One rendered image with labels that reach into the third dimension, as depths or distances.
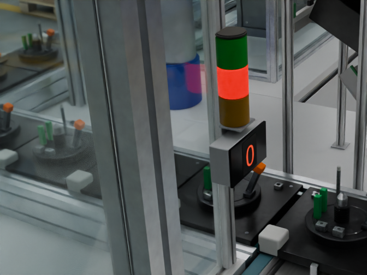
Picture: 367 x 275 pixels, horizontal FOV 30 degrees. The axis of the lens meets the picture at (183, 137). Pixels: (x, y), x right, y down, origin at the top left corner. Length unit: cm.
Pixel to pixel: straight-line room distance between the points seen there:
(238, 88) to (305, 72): 135
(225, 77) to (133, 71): 76
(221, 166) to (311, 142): 85
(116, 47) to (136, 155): 6
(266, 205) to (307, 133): 58
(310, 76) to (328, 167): 64
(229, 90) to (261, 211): 41
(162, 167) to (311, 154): 153
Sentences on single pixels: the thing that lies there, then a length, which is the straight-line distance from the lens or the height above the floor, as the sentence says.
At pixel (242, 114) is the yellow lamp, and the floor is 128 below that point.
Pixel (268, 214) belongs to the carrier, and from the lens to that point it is 142.
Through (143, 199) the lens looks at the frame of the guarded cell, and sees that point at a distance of 35.
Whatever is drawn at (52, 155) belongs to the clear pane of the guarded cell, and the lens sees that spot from 31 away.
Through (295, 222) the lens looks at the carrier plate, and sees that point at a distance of 140.
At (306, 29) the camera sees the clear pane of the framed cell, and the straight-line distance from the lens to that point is 255.
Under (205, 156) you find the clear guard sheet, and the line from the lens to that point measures 114.
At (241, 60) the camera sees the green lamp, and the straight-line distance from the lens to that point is 108.
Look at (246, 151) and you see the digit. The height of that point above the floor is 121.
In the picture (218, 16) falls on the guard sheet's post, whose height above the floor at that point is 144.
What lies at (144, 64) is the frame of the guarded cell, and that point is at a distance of 34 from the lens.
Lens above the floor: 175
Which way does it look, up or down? 26 degrees down
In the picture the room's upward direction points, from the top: 5 degrees counter-clockwise
